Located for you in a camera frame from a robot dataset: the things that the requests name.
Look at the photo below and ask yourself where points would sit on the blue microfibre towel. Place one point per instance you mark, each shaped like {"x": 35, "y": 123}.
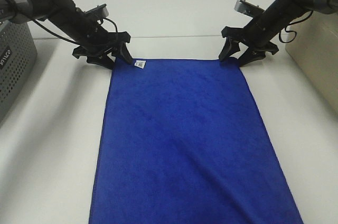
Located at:
{"x": 183, "y": 141}

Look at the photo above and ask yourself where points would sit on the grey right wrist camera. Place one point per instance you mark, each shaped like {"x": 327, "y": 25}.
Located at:
{"x": 248, "y": 9}

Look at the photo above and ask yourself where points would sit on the grey perforated plastic basket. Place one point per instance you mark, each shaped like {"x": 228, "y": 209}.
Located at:
{"x": 18, "y": 56}

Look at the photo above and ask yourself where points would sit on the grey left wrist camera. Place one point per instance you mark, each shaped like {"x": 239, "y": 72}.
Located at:
{"x": 98, "y": 13}

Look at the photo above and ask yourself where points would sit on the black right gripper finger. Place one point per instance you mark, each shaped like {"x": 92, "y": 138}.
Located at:
{"x": 230, "y": 47}
{"x": 249, "y": 56}

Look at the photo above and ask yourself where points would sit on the beige storage box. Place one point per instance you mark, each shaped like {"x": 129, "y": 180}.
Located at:
{"x": 314, "y": 50}

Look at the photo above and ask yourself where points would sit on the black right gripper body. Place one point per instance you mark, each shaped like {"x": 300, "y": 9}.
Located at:
{"x": 253, "y": 37}

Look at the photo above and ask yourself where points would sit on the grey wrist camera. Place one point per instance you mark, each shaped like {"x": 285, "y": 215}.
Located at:
{"x": 248, "y": 9}
{"x": 98, "y": 13}

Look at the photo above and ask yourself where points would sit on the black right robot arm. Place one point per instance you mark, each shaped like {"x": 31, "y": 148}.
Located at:
{"x": 266, "y": 24}

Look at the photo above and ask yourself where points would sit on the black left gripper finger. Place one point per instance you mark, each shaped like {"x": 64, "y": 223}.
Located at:
{"x": 123, "y": 54}
{"x": 103, "y": 61}

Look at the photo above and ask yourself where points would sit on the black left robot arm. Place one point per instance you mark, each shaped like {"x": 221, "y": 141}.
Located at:
{"x": 62, "y": 13}

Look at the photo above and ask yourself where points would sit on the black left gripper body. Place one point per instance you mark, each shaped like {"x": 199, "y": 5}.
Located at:
{"x": 96, "y": 41}

